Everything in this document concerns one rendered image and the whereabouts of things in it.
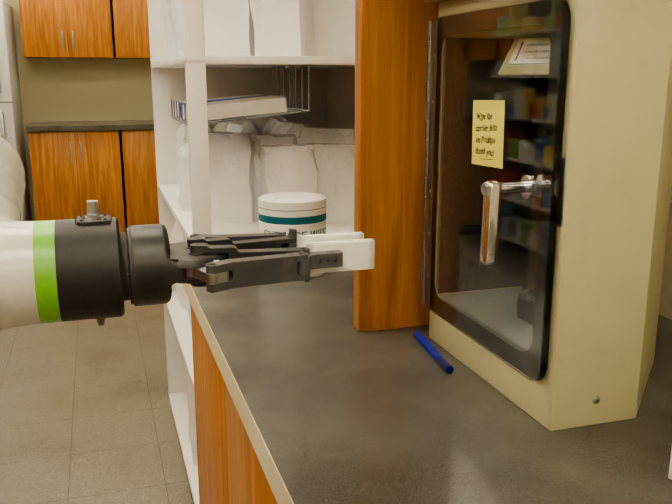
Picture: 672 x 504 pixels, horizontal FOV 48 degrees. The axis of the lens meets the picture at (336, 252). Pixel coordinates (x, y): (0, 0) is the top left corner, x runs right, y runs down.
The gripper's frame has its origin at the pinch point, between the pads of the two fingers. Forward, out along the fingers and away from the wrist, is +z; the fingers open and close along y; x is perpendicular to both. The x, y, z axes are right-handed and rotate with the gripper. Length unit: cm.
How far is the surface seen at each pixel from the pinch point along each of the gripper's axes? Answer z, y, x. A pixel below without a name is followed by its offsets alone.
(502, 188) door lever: 18.0, -0.5, -5.8
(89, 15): -22, 518, -45
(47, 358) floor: -52, 294, 122
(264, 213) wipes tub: 7, 67, 10
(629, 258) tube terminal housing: 30.9, -5.3, 1.4
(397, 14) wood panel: 18.7, 32.3, -24.7
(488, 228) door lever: 16.6, -0.6, -1.6
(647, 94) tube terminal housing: 31.2, -4.9, -15.5
